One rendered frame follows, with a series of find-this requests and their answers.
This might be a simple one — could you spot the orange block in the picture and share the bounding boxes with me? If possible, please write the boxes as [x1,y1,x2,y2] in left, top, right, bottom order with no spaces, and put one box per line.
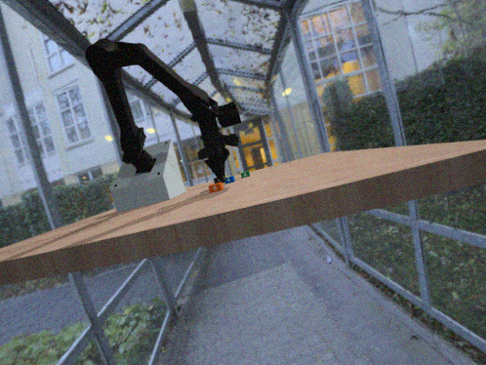
[209,182,223,193]

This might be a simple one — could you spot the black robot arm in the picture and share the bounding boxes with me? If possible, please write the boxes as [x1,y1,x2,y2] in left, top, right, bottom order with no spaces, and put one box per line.
[85,38,241,174]

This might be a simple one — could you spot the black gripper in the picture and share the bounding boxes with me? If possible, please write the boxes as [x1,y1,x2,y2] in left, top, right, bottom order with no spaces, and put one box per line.
[197,129,230,181]

